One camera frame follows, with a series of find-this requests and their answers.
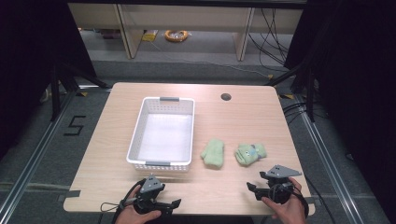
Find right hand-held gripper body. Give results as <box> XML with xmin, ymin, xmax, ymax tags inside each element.
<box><xmin>259</xmin><ymin>163</ymin><xmax>303</xmax><ymax>205</ymax></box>

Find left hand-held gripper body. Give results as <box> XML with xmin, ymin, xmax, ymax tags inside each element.
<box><xmin>133</xmin><ymin>174</ymin><xmax>166</xmax><ymax>216</ymax></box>

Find green mitten with face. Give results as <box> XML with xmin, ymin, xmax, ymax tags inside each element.
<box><xmin>233</xmin><ymin>142</ymin><xmax>268</xmax><ymax>167</ymax></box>

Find white plastic basket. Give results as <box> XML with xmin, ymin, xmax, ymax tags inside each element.
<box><xmin>125</xmin><ymin>96</ymin><xmax>196</xmax><ymax>173</ymax></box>

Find plain green mitten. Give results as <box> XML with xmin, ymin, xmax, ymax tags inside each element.
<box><xmin>200</xmin><ymin>138</ymin><xmax>225</xmax><ymax>170</ymax></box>

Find person's left hand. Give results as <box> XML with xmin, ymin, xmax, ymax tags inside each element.
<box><xmin>115</xmin><ymin>185</ymin><xmax>163</xmax><ymax>224</ymax></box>

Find person's right hand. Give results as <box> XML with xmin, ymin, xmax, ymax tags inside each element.
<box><xmin>261</xmin><ymin>177</ymin><xmax>308</xmax><ymax>224</ymax></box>

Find black metal stand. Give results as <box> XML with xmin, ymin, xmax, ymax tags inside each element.
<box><xmin>263</xmin><ymin>61</ymin><xmax>316</xmax><ymax>123</ymax></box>
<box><xmin>49</xmin><ymin>61</ymin><xmax>110</xmax><ymax>123</ymax></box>

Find black curtain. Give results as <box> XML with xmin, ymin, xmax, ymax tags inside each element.
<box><xmin>283</xmin><ymin>0</ymin><xmax>396</xmax><ymax>216</ymax></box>
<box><xmin>0</xmin><ymin>0</ymin><xmax>97</xmax><ymax>161</ymax></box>

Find yellow packet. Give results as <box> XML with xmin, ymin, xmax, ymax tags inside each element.
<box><xmin>141</xmin><ymin>29</ymin><xmax>160</xmax><ymax>43</ymax></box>

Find light wooden desk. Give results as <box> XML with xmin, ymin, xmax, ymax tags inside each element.
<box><xmin>67</xmin><ymin>3</ymin><xmax>304</xmax><ymax>62</ymax></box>

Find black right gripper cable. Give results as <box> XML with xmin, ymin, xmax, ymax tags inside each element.
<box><xmin>289</xmin><ymin>182</ymin><xmax>310</xmax><ymax>218</ymax></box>

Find aluminium floor rail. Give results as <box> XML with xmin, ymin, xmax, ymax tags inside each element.
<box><xmin>0</xmin><ymin>91</ymin><xmax>77</xmax><ymax>217</ymax></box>
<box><xmin>298</xmin><ymin>94</ymin><xmax>358</xmax><ymax>224</ymax></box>

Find black floor cables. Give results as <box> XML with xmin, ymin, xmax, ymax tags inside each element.
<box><xmin>281</xmin><ymin>100</ymin><xmax>330</xmax><ymax>126</ymax></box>

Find thin white floor cable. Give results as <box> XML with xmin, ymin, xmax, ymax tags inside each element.
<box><xmin>148</xmin><ymin>39</ymin><xmax>273</xmax><ymax>78</ymax></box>

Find black hanging cables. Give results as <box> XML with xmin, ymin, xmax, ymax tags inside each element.
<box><xmin>247</xmin><ymin>8</ymin><xmax>291</xmax><ymax>67</ymax></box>

